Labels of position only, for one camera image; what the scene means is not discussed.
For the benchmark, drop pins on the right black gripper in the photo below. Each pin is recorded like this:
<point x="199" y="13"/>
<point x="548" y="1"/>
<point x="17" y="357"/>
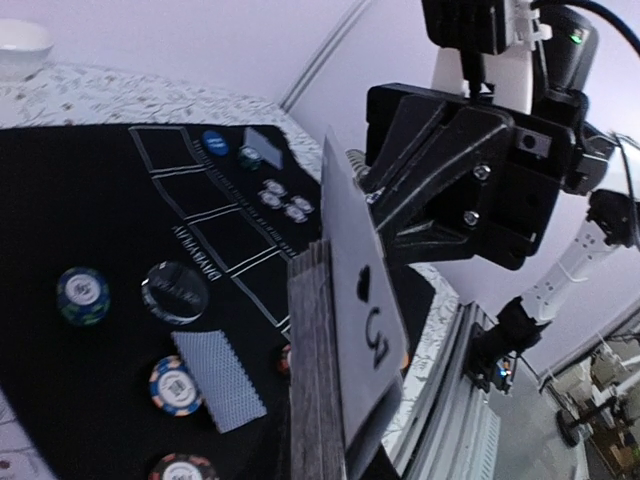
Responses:
<point x="473" y="165"/>

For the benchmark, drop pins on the white chip cluster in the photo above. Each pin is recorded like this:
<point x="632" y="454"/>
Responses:
<point x="303" y="204"/>
<point x="271" y="200"/>
<point x="295" y="213"/>

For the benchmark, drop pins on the face-down card small blind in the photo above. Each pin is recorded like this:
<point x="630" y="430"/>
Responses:
<point x="267" y="151"/>

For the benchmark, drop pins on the blue card deck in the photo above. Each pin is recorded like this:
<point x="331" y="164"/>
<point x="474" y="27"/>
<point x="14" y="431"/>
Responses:
<point x="347" y="335"/>

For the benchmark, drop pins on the green chip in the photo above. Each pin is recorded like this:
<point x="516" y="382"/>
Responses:
<point x="249" y="158"/>
<point x="83" y="296"/>

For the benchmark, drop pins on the blue small blind button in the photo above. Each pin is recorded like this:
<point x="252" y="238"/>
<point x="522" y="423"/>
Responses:
<point x="215" y="143"/>

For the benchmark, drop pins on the red chip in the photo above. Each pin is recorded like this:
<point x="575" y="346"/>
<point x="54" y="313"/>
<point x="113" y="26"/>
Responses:
<point x="179" y="466"/>
<point x="283" y="362"/>

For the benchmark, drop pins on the clear dealer button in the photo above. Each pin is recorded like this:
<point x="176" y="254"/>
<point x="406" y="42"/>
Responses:
<point x="175" y="293"/>

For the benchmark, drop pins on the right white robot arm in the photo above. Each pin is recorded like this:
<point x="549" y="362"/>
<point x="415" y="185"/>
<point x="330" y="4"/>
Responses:
<point x="612" y="218"/>

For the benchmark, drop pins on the black poker mat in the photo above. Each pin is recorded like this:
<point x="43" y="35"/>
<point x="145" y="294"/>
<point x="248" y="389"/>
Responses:
<point x="105" y="228"/>

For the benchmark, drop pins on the white ceramic bowl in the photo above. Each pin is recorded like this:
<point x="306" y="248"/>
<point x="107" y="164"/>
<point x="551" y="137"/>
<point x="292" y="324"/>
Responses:
<point x="25" y="47"/>

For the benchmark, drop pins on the right aluminium frame post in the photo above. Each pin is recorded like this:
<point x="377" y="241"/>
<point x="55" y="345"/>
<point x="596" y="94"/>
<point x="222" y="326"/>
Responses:
<point x="321" y="56"/>

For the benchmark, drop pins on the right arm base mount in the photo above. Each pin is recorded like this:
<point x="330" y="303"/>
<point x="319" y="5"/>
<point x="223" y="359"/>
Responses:
<point x="493" y="353"/>

